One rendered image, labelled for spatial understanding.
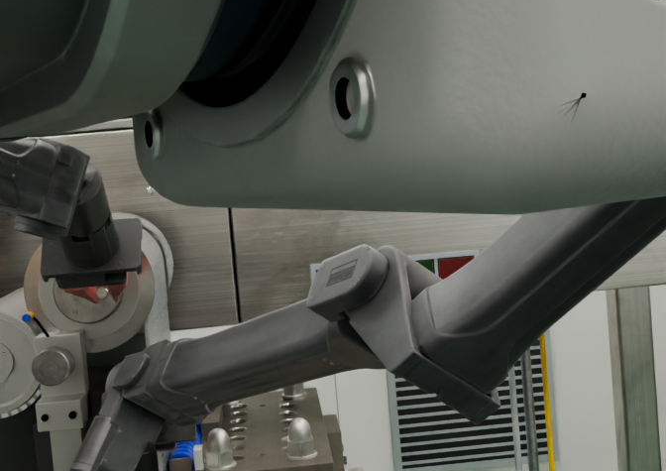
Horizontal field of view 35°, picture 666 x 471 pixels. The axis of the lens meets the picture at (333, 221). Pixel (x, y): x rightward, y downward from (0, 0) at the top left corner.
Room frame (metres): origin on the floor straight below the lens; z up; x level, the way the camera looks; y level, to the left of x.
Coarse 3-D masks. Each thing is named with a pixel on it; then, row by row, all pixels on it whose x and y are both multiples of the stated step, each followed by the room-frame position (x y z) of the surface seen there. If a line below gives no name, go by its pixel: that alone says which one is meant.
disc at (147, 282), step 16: (32, 256) 1.21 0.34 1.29; (144, 256) 1.22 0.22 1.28; (32, 272) 1.21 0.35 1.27; (144, 272) 1.22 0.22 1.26; (32, 288) 1.21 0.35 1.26; (144, 288) 1.22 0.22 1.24; (32, 304) 1.21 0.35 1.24; (144, 304) 1.22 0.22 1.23; (48, 320) 1.21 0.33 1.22; (128, 320) 1.22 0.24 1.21; (144, 320) 1.22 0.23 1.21; (112, 336) 1.22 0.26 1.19; (128, 336) 1.22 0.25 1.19
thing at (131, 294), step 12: (132, 276) 1.22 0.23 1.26; (48, 288) 1.21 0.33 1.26; (132, 288) 1.22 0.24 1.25; (48, 300) 1.21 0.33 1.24; (132, 300) 1.22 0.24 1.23; (48, 312) 1.21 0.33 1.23; (60, 312) 1.21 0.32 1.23; (120, 312) 1.22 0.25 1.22; (132, 312) 1.22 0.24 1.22; (60, 324) 1.21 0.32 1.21; (72, 324) 1.21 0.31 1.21; (84, 324) 1.21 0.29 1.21; (96, 324) 1.21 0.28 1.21; (108, 324) 1.22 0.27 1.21; (120, 324) 1.22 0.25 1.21; (84, 336) 1.21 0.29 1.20; (96, 336) 1.21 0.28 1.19
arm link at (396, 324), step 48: (528, 240) 0.63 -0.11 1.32; (576, 240) 0.60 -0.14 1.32; (624, 240) 0.60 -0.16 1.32; (384, 288) 0.71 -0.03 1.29; (432, 288) 0.67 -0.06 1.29; (480, 288) 0.64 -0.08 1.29; (528, 288) 0.62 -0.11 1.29; (576, 288) 0.62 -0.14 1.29; (384, 336) 0.67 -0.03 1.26; (432, 336) 0.64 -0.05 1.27; (480, 336) 0.63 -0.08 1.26; (528, 336) 0.64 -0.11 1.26; (432, 384) 0.65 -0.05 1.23; (480, 384) 0.65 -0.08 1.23
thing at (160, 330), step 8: (160, 320) 1.35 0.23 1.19; (168, 320) 1.46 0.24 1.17; (152, 328) 1.26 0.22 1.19; (160, 328) 1.34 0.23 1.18; (168, 328) 1.45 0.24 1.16; (152, 336) 1.25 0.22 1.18; (160, 336) 1.33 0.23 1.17; (168, 336) 1.44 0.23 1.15; (152, 344) 1.24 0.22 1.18; (160, 456) 1.23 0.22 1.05; (168, 456) 1.30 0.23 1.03; (160, 464) 1.23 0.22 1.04
